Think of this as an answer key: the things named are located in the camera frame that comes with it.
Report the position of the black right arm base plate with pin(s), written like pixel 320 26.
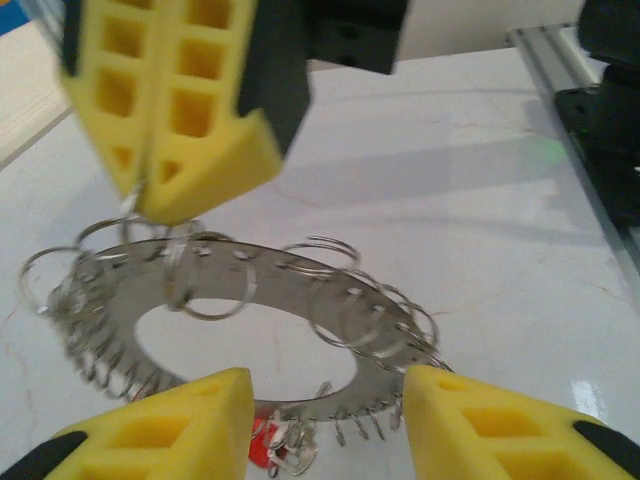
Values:
pixel 600 150

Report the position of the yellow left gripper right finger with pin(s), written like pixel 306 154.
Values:
pixel 500 440

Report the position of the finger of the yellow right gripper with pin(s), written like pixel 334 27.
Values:
pixel 240 150
pixel 90 60

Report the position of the aluminium mounting rail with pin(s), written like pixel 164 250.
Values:
pixel 550 55

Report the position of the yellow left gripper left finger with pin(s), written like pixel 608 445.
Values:
pixel 165 435

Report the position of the red clip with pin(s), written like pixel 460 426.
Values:
pixel 257 450

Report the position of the metal keyring disc with rings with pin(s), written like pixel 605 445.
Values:
pixel 280 280

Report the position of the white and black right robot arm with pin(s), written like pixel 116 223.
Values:
pixel 615 30

